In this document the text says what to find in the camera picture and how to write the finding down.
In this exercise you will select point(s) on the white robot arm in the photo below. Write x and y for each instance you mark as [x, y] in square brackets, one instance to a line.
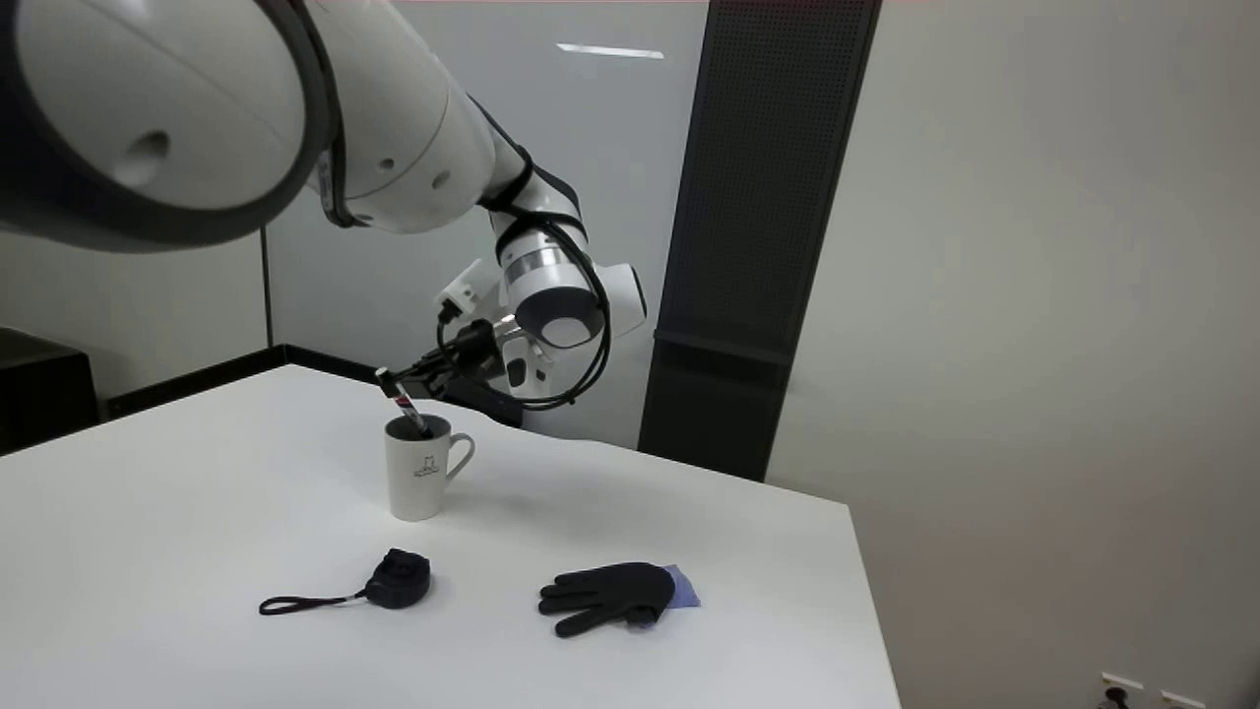
[394, 121]

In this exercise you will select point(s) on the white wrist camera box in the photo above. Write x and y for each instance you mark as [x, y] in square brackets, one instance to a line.
[469, 287]

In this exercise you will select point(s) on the dark wall pillar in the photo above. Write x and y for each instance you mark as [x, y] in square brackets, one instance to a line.
[748, 197]

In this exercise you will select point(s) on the blue tape piece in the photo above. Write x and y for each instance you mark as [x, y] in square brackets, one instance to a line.
[687, 592]

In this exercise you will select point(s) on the black whiteboard marker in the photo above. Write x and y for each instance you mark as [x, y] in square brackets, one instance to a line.
[399, 395]

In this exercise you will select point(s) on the dark low cabinet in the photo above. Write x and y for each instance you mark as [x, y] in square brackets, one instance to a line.
[46, 388]

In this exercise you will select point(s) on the white ceramic mug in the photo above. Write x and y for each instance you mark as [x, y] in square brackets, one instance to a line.
[418, 476]

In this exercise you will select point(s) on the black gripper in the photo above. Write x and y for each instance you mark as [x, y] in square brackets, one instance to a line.
[503, 370]

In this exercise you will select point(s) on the black glove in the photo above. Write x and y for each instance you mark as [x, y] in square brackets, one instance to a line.
[610, 592]

